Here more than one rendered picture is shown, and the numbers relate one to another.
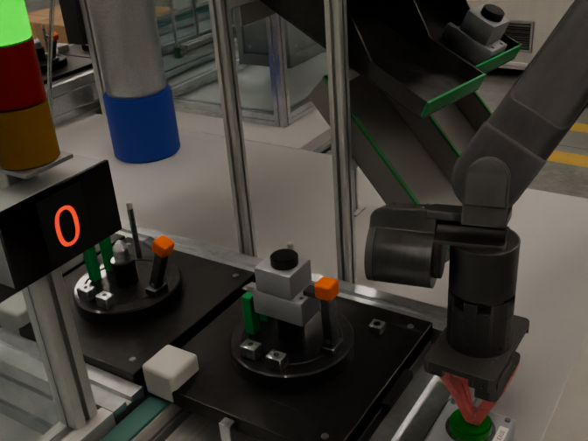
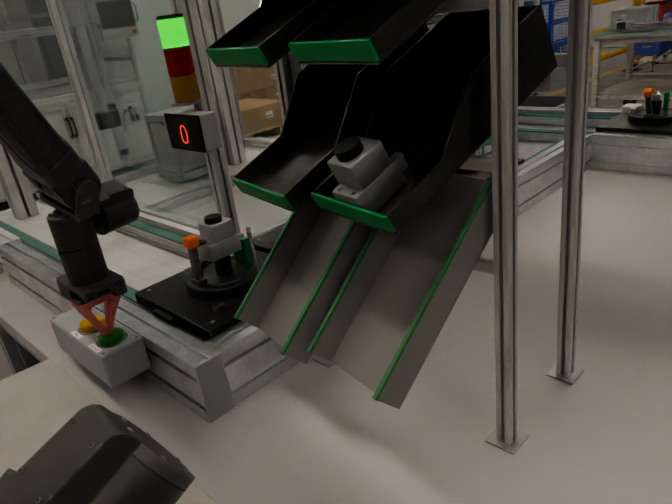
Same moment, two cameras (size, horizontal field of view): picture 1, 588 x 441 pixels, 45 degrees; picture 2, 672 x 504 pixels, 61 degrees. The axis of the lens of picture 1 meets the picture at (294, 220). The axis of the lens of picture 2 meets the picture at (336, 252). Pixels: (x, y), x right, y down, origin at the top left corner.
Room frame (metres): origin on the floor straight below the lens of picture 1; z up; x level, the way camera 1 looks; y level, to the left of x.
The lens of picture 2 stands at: (1.06, -0.85, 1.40)
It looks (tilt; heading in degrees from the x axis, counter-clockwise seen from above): 24 degrees down; 103
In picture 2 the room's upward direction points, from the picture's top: 8 degrees counter-clockwise
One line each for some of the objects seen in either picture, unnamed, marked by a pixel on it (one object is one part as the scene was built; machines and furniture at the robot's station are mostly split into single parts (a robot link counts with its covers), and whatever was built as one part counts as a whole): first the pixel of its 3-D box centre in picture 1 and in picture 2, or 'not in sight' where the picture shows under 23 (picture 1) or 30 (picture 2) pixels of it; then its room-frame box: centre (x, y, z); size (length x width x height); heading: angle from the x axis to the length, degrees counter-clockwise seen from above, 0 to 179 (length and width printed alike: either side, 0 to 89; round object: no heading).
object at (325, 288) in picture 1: (322, 310); (198, 256); (0.63, -0.02, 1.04); 0.04 x 0.02 x 0.08; 56
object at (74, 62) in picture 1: (38, 52); not in sight; (2.05, 0.68, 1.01); 0.24 x 0.24 x 0.13; 56
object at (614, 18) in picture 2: not in sight; (634, 17); (2.79, 5.31, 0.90); 0.40 x 0.30 x 0.17; 54
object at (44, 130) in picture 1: (23, 131); (185, 88); (0.57, 0.22, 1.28); 0.05 x 0.05 x 0.05
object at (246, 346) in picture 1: (251, 349); not in sight; (0.63, 0.06, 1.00); 0.02 x 0.01 x 0.02; 56
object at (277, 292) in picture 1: (278, 280); (221, 233); (0.66, 0.02, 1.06); 0.08 x 0.04 x 0.07; 56
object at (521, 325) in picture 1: (479, 321); (85, 266); (0.52, -0.16, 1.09); 0.10 x 0.07 x 0.07; 145
